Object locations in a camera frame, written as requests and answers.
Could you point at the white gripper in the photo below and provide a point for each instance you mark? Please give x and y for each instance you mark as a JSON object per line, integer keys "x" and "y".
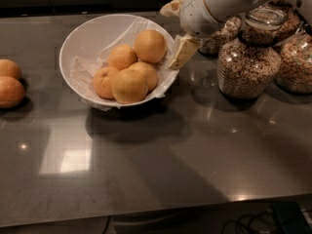
{"x": 199, "y": 13}

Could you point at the orange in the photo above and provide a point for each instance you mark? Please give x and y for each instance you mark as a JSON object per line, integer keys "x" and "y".
{"x": 150, "y": 46}
{"x": 11, "y": 92}
{"x": 149, "y": 72}
{"x": 102, "y": 81}
{"x": 122, "y": 56}
{"x": 10, "y": 68}
{"x": 129, "y": 86}

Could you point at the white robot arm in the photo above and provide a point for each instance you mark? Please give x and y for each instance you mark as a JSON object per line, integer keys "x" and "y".
{"x": 236, "y": 7}

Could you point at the white bowl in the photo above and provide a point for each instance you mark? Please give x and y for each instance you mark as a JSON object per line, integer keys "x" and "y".
{"x": 87, "y": 36}

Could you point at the back left glass cereal jar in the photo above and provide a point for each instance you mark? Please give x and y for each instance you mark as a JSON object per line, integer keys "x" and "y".
{"x": 212, "y": 45}

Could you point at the glass cereal jar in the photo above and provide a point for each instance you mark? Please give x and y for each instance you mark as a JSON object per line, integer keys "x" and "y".
{"x": 212, "y": 45}
{"x": 247, "y": 65}
{"x": 295, "y": 38}

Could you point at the front glass cereal jar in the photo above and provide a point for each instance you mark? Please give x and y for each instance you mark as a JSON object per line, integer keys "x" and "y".
{"x": 247, "y": 65}

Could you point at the white paper towel liner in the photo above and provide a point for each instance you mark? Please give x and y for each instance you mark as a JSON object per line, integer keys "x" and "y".
{"x": 85, "y": 69}

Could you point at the back right glass cereal jar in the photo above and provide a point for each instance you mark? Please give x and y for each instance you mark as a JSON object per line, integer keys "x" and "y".
{"x": 295, "y": 38}

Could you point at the dark box under table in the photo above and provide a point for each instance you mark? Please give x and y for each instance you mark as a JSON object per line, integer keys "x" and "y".
{"x": 290, "y": 219}

